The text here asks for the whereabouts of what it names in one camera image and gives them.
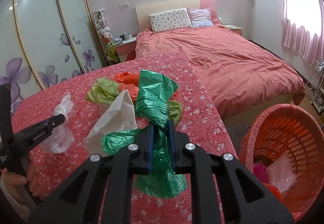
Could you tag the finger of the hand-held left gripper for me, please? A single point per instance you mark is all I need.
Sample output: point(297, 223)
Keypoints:
point(56, 120)

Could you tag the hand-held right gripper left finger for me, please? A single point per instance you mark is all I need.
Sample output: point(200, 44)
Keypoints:
point(149, 145)

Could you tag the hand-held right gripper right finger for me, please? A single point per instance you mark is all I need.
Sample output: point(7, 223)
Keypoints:
point(172, 145)

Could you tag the translucent white plastic bag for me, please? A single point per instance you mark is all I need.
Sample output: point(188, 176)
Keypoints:
point(59, 138)

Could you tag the orange plastic laundry basket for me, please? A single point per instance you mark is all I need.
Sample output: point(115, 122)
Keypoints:
point(253, 138)

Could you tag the magenta plastic bag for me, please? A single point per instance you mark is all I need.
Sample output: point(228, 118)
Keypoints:
point(260, 172)

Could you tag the clear plastic bag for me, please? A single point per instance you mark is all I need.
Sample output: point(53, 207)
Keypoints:
point(281, 173)

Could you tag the person's left forearm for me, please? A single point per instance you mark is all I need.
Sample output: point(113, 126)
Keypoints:
point(12, 201)

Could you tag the person's left hand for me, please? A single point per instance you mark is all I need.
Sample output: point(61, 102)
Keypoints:
point(33, 178)

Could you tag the olive green plastic bag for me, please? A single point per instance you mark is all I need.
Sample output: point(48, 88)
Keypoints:
point(175, 110)
point(102, 91)

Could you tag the red floral tablecloth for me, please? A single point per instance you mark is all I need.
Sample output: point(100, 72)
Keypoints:
point(202, 117)

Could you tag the dark wooden stool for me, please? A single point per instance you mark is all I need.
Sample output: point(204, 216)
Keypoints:
point(238, 132)

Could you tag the yellow green plush toy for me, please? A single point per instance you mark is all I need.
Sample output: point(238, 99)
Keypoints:
point(110, 49)

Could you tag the wardrobe with floral glass doors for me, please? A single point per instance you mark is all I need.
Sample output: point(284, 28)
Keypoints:
point(38, 24)

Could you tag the bed with red duvet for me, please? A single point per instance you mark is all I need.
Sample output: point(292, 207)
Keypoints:
point(227, 62)

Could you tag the pink and white nightstand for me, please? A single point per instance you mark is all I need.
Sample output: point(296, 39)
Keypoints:
point(232, 28)
point(126, 46)

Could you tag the hanging plush toys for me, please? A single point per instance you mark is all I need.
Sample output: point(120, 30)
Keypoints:
point(103, 26)

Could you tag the white mug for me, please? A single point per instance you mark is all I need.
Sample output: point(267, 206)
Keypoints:
point(128, 36)

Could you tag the white patterned pillow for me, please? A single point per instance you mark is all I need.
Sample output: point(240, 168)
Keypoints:
point(169, 20)

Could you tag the pink striped pillow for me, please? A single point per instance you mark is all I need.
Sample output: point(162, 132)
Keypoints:
point(201, 17)

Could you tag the beige and pink headboard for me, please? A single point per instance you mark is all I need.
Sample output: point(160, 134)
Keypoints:
point(164, 6)

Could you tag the pink curtain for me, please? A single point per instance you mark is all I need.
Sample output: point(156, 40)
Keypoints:
point(301, 11)

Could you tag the white wall socket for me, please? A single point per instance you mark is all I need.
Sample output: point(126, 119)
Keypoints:
point(124, 5)

